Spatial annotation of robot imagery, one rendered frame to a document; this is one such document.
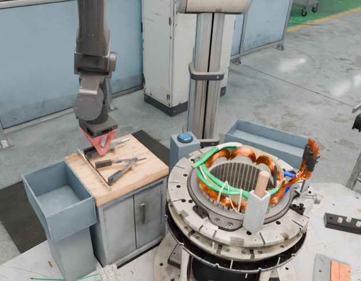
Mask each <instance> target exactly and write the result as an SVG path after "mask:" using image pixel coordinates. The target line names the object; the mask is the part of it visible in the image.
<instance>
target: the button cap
mask: <svg viewBox="0 0 361 281"><path fill-rule="evenodd" d="M179 140H181V141H184V142H188V141H191V140H192V136H191V135H190V134H189V133H181V134H180V135H179Z"/></svg>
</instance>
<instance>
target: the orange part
mask: <svg viewBox="0 0 361 281"><path fill-rule="evenodd" d="M350 272H351V270H350V266H348V265H344V264H341V263H340V264H339V263H338V262H335V261H332V262H331V268H330V281H351V276H350Z"/></svg>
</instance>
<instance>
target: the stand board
mask: <svg viewBox="0 0 361 281"><path fill-rule="evenodd" d="M125 138H129V139H130V140H129V141H127V142H125V143H123V144H121V145H118V146H116V151H117V154H115V153H114V152H113V151H112V150H111V149H109V150H107V151H106V153H105V154H103V155H99V156H97V157H94V158H90V159H88V160H89V161H90V162H91V163H92V165H93V166H94V167H95V162H99V161H104V160H108V159H111V160H117V159H128V158H134V157H136V156H137V155H139V154H141V153H142V154H143V155H141V156H140V157H138V159H141V158H146V159H145V160H142V161H139V162H135V163H134V164H133V165H134V169H135V171H134V172H133V171H132V170H131V169H130V168H129V169H128V170H126V171H125V172H124V173H123V176H121V177H120V178H118V179H117V180H116V181H114V182H113V183H111V184H110V185H111V191H109V190H108V189H107V187H106V186H105V185H104V184H103V183H102V182H101V181H100V179H99V178H98V177H97V175H96V174H95V173H94V172H93V171H92V170H91V168H90V167H89V166H88V165H87V164H86V163H85V161H84V160H83V159H82V158H81V157H80V156H79V155H78V153H75V154H72V155H69V156H66V157H64V159H65V160H66V162H67V163H68V164H69V165H70V167H71V168H72V169H73V170H74V172H75V173H76V174H77V175H78V177H79V178H80V180H82V182H83V183H84V185H85V186H86V187H87V188H88V190H89V191H90V192H91V193H92V195H93V196H94V200H95V205H96V206H100V205H102V204H105V203H107V202H109V201H111V200H113V199H115V198H117V197H120V196H122V195H124V194H126V193H128V192H131V191H133V190H135V189H137V188H139V187H141V186H144V185H146V184H148V183H151V182H153V181H155V180H157V179H159V178H161V177H164V176H166V175H168V174H169V167H168V166H167V165H166V164H164V163H163V162H162V161H161V160H160V159H159V158H158V157H156V156H155V155H154V154H153V153H152V152H151V151H150V150H148V149H147V148H146V147H145V146H143V145H142V144H141V143H140V142H139V141H138V140H137V139H136V138H134V137H133V136H132V135H131V134H128V135H126V136H123V137H120V138H117V139H114V140H112V141H111V142H116V141H118V140H121V139H125ZM126 165H127V163H121V164H112V166H108V167H103V168H98V169H97V170H98V171H99V172H100V174H101V175H102V176H103V177H104V178H105V179H106V180H107V182H108V177H110V176H111V175H113V174H114V173H115V172H117V171H118V170H122V169H123V168H124V167H125V166H126Z"/></svg>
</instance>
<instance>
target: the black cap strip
mask: <svg viewBox="0 0 361 281"><path fill-rule="evenodd" d="M340 217H341V218H342V219H343V220H342V223H339V222H338V219H339V218H340ZM346 219H347V217H346V216H341V215H336V214H330V213H327V212H325V214H324V224H325V228H329V229H334V230H339V231H344V232H349V233H353V234H358V235H361V226H360V227H358V226H356V224H357V222H358V221H360V222H361V219H355V218H352V217H351V221H350V222H347V221H346Z"/></svg>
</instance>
